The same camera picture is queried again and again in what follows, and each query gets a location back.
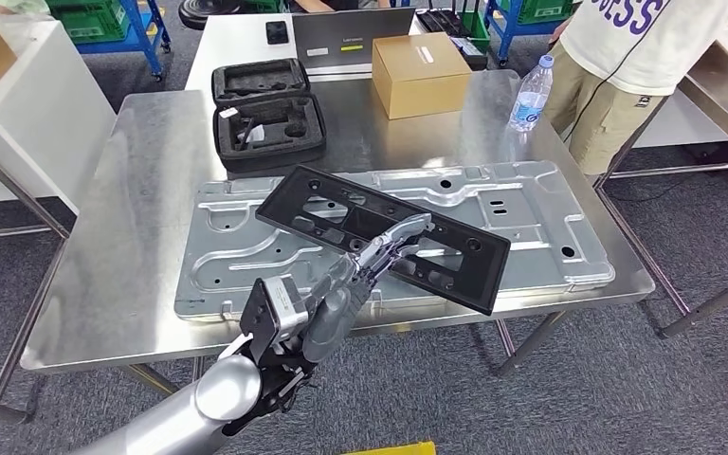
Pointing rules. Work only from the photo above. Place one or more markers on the dark box with label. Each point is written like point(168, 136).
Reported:
point(472, 53)

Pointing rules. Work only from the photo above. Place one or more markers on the yellow floor tape square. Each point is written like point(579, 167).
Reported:
point(395, 449)

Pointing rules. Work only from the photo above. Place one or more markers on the black foam tool case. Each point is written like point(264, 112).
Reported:
point(270, 132)

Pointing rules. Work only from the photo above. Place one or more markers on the white table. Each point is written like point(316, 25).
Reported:
point(232, 44)

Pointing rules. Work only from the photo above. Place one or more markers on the stainless steel workbench table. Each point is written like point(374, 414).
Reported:
point(138, 188)

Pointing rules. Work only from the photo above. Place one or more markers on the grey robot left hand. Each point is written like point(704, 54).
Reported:
point(332, 314)

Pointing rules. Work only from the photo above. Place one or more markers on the stamped sheet metal panel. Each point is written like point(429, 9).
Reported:
point(527, 201)

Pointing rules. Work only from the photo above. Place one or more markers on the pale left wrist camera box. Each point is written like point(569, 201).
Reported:
point(288, 304)

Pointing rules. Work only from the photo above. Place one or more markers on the clear plastic water bottle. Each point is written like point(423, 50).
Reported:
point(530, 100)

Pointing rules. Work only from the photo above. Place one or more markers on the green box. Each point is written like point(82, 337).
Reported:
point(478, 28)

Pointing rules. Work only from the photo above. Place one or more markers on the green plastic crate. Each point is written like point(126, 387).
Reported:
point(543, 9)
point(91, 22)

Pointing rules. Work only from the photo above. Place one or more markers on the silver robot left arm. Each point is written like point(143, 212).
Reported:
point(175, 421)

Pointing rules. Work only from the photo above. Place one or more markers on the white board under table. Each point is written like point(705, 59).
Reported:
point(678, 122)

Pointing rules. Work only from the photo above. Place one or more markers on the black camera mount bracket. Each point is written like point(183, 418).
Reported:
point(260, 326)

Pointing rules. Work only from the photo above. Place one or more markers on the blue wheeled rack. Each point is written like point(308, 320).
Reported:
point(502, 25)

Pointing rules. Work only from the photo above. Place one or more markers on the grey laptop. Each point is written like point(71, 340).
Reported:
point(351, 38)

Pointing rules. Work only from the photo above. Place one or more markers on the person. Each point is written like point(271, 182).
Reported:
point(22, 6)
point(320, 5)
point(621, 56)

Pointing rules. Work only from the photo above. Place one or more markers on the black box under table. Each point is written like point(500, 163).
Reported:
point(715, 154)

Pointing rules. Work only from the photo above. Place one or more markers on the white cabinet panel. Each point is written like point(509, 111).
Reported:
point(44, 119)

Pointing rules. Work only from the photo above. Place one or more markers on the black plastic panel part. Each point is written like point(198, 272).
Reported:
point(364, 220)

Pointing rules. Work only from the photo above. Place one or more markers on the black round tyre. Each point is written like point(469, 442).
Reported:
point(207, 11)

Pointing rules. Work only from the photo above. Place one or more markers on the black ribbed device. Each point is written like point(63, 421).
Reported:
point(439, 22)

